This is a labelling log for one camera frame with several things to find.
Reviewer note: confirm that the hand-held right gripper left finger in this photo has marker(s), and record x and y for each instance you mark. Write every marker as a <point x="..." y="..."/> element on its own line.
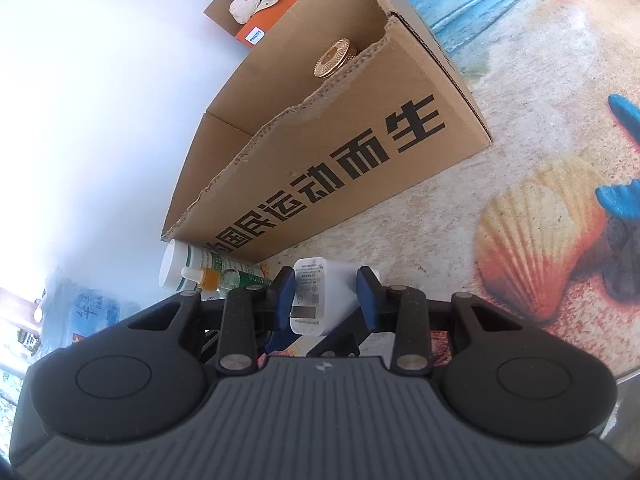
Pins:
<point x="284" y="305"/>

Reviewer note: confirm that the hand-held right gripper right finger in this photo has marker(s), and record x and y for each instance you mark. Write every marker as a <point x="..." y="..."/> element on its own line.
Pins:
<point x="367" y="305"/>

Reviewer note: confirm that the white charger plug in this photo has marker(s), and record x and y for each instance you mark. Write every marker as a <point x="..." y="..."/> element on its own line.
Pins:
<point x="312" y="285"/>

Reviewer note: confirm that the brown cardboard box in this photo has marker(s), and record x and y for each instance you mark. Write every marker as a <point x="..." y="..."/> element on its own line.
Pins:
<point x="350" y="110"/>

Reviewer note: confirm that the gold lidded dark jar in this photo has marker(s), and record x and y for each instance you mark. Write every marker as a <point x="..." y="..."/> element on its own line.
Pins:
<point x="332" y="60"/>

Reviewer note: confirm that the green dropper bottle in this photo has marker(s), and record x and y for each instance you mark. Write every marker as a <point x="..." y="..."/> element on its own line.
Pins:
<point x="210" y="280"/>

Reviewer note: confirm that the white plastic bottle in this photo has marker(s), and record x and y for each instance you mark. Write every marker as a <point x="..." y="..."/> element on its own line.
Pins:
<point x="175" y="265"/>

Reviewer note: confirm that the blue printed package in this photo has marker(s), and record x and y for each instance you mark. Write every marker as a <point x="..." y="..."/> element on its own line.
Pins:
<point x="85" y="310"/>

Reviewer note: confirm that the orange cardboard box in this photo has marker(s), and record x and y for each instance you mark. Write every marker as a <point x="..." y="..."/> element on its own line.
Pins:
<point x="270" y="16"/>

